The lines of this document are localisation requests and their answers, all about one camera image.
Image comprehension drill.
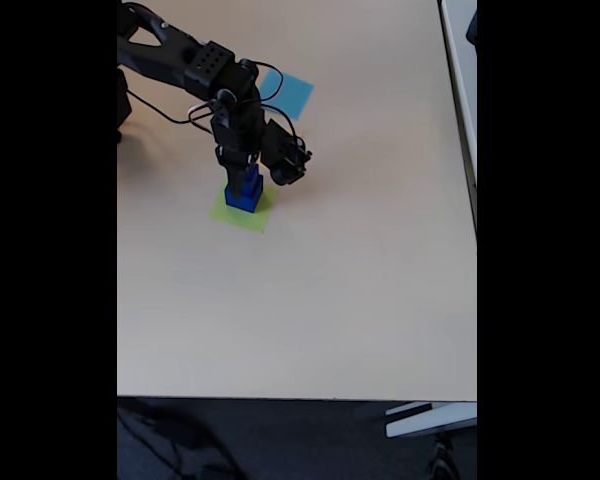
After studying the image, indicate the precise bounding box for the white side table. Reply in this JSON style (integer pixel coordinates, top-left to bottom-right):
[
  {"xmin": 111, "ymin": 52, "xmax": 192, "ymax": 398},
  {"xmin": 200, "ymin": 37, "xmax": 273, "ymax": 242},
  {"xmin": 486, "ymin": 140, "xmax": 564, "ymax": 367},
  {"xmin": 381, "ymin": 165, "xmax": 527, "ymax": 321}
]
[{"xmin": 437, "ymin": 0, "xmax": 478, "ymax": 241}]

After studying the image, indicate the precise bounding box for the medium blue cube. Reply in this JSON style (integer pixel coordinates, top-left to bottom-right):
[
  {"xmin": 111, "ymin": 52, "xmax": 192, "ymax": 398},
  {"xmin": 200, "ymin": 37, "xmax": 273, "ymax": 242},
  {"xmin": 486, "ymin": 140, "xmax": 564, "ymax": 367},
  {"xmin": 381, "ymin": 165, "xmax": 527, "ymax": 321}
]
[{"xmin": 239, "ymin": 166, "xmax": 264, "ymax": 195}]

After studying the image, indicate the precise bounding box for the large blue cube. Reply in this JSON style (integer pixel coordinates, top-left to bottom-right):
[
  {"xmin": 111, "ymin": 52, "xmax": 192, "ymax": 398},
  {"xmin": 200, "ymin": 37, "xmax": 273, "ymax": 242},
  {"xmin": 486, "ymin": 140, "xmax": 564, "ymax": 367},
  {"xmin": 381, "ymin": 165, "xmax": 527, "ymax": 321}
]
[{"xmin": 223, "ymin": 180, "xmax": 265, "ymax": 215}]

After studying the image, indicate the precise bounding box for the white table foot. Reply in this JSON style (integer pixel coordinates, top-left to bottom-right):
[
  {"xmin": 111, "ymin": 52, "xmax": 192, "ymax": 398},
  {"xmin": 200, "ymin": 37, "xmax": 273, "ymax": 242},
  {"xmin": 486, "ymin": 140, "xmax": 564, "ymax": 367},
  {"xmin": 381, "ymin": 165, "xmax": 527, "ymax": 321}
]
[{"xmin": 384, "ymin": 401, "xmax": 478, "ymax": 439}]

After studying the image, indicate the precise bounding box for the black camera box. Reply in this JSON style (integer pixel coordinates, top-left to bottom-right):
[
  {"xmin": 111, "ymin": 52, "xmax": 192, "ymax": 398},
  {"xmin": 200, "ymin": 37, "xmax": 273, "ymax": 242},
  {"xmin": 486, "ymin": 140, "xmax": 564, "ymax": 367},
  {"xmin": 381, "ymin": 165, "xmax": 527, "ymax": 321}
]
[{"xmin": 259, "ymin": 118, "xmax": 314, "ymax": 187}]

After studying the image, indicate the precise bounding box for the green paper square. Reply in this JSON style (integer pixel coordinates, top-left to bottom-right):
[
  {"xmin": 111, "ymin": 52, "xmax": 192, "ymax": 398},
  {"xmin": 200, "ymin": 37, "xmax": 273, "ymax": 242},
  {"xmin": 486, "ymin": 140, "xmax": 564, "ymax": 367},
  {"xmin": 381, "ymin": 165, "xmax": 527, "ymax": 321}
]
[{"xmin": 208, "ymin": 183, "xmax": 278, "ymax": 235}]

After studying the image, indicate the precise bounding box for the blue paper square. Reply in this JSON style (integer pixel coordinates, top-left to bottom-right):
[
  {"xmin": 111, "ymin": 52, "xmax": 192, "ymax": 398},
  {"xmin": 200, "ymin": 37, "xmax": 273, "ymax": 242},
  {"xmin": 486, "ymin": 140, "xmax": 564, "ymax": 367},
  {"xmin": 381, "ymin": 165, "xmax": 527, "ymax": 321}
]
[{"xmin": 257, "ymin": 69, "xmax": 315, "ymax": 121}]

